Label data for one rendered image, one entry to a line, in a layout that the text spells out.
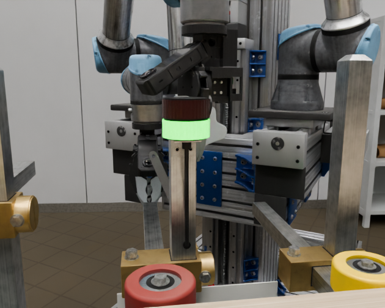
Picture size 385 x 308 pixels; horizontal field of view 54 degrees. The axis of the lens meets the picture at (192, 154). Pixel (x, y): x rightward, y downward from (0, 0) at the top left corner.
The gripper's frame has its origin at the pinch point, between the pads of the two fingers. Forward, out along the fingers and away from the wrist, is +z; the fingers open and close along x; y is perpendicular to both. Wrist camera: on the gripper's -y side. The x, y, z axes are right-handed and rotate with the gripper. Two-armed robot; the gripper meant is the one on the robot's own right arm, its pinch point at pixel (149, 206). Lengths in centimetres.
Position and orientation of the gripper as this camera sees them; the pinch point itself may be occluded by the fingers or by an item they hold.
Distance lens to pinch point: 92.1
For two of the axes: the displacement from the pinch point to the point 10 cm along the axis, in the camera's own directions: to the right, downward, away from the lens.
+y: -1.4, -2.0, 9.7
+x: -9.9, 0.3, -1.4
